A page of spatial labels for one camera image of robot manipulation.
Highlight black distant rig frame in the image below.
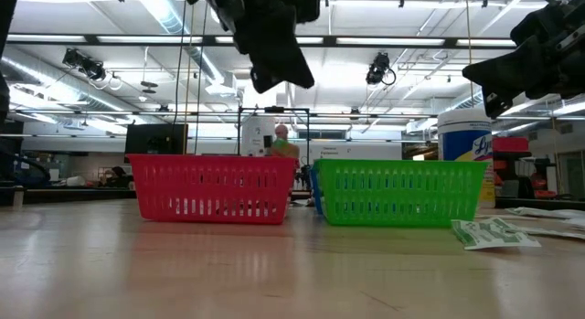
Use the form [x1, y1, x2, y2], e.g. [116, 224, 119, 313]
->
[236, 105, 312, 156]

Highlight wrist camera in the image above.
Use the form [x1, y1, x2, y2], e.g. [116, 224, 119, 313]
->
[510, 0, 585, 39]
[292, 0, 323, 24]

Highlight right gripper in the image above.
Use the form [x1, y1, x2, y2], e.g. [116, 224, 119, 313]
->
[462, 35, 585, 119]

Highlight blue plastic basket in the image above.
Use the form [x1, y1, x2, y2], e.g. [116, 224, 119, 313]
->
[309, 161, 324, 216]

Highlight person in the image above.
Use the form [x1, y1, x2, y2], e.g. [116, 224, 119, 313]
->
[271, 123, 302, 159]
[105, 165, 133, 188]

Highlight black background bench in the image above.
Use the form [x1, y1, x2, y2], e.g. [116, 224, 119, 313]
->
[0, 186, 138, 205]

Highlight black and red machine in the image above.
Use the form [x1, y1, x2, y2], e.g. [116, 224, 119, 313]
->
[532, 156, 561, 200]

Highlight black side table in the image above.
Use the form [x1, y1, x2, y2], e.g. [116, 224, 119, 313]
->
[495, 197, 585, 211]

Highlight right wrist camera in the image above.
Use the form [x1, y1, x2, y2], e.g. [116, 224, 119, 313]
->
[510, 0, 585, 39]

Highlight white packets on right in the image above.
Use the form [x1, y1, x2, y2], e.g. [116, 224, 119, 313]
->
[500, 223, 585, 241]

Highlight black ceiling camera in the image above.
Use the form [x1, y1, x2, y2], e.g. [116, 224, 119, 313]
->
[62, 48, 107, 81]
[365, 52, 397, 87]

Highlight white LED light strip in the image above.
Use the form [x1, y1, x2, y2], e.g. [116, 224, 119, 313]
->
[455, 38, 516, 48]
[336, 37, 446, 47]
[6, 34, 87, 43]
[96, 35, 203, 45]
[214, 35, 324, 46]

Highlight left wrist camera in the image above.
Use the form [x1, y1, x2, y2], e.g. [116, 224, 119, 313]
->
[292, 0, 323, 24]

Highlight red plastic basket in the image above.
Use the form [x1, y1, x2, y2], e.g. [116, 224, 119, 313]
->
[126, 153, 298, 227]

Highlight white cabinet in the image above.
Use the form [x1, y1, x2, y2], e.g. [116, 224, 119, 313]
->
[240, 115, 276, 157]

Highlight green plastic basket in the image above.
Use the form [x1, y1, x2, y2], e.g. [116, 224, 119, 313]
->
[314, 158, 489, 229]

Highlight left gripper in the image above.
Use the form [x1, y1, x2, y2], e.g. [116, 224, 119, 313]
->
[180, 0, 315, 95]

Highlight black monitor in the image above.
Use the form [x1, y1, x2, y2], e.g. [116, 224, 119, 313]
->
[124, 122, 189, 155]

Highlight disinfecting wipes canister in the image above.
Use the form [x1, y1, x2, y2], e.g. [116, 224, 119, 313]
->
[437, 107, 498, 209]

